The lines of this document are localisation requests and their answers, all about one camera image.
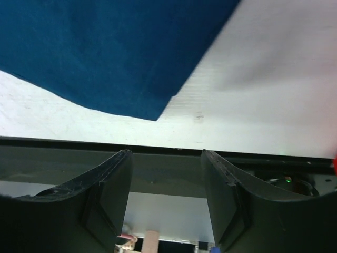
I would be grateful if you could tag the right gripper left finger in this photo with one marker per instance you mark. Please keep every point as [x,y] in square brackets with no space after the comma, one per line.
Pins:
[84,214]

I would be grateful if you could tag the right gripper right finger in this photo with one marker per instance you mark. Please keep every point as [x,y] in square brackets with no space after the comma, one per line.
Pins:
[249,214]

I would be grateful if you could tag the blue printed t-shirt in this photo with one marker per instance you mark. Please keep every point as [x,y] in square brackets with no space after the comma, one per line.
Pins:
[126,58]

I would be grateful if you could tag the red plastic bin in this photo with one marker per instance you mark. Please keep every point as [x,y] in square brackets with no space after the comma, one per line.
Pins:
[334,163]

